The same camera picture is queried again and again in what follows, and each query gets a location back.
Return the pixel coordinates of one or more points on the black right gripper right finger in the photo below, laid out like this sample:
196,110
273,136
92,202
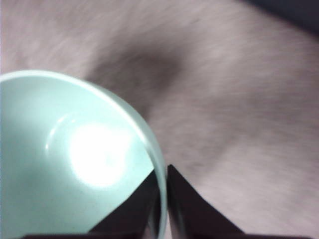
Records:
192,216

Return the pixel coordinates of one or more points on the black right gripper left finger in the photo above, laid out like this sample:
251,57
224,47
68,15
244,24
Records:
132,214

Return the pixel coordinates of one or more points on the teal ribbed bowl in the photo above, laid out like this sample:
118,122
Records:
49,124

